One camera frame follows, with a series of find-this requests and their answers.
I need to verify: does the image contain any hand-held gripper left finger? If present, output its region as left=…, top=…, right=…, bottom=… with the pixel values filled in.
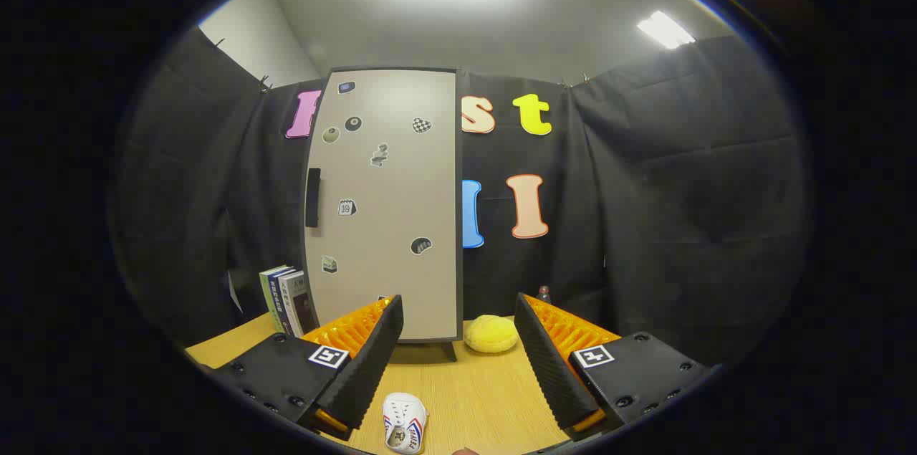
left=203, top=294, right=405, bottom=441

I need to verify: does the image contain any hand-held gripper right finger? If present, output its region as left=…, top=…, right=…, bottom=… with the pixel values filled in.
left=514, top=292, right=717, bottom=441

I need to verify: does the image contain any white canvas shoe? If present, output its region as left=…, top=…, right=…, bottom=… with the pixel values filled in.
left=382, top=392, right=429, bottom=455

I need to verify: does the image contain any dark grey shoe cabinet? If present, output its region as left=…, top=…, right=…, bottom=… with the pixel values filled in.
left=301, top=67, right=465, bottom=363

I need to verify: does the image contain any yellow plush toy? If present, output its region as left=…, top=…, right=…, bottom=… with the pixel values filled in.
left=464, top=315, right=519, bottom=354

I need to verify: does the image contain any white cover book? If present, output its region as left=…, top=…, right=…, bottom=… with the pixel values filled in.
left=280, top=269, right=317, bottom=338

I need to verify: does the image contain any dark blue spine book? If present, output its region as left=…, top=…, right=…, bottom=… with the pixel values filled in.
left=269, top=267, right=292, bottom=335

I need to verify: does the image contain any black backdrop cloth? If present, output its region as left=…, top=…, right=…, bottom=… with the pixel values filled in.
left=115, top=29, right=810, bottom=370

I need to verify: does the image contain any small ceiling light panel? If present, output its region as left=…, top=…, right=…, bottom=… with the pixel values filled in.
left=637, top=10, right=696, bottom=50

